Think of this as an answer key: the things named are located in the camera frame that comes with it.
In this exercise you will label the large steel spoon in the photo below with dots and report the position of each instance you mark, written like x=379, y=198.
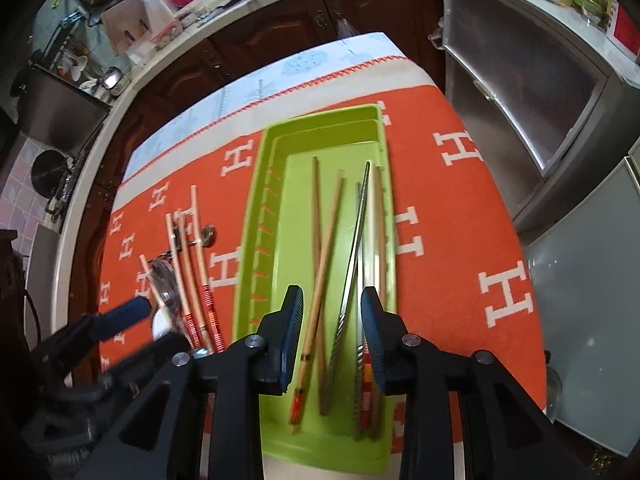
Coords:
x=164, y=278

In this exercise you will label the green plastic utensil tray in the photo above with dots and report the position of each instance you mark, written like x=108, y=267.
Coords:
x=276, y=252

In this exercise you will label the orange H-pattern table mat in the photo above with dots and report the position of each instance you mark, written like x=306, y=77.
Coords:
x=455, y=272

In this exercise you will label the bamboo chopstick red end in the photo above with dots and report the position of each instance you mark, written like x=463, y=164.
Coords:
x=194, y=295
x=211, y=316
x=187, y=316
x=305, y=363
x=369, y=250

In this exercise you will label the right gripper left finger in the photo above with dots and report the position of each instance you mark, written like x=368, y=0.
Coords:
x=202, y=414

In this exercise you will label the steel range hood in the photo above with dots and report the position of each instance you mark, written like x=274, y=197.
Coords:
x=56, y=113

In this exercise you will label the black frying pan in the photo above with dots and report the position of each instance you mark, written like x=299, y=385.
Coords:
x=49, y=169

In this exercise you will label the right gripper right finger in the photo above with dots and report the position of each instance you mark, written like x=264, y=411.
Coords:
x=504, y=433

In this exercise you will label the white ceramic soup spoon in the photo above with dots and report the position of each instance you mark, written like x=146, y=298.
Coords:
x=161, y=323

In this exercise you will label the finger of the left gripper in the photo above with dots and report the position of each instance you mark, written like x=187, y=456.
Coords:
x=135, y=371
x=60, y=353

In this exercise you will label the blue floral tablecloth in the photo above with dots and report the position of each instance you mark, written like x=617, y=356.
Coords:
x=276, y=77

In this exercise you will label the steel chopstick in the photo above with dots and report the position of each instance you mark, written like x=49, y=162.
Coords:
x=342, y=314
x=358, y=409

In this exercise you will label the wooden cutting board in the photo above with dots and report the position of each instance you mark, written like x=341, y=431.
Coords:
x=129, y=22

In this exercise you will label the frosted glass cabinet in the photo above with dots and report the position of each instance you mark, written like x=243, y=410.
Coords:
x=570, y=96

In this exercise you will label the small long-handled steel spoon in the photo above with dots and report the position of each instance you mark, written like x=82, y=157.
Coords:
x=208, y=238

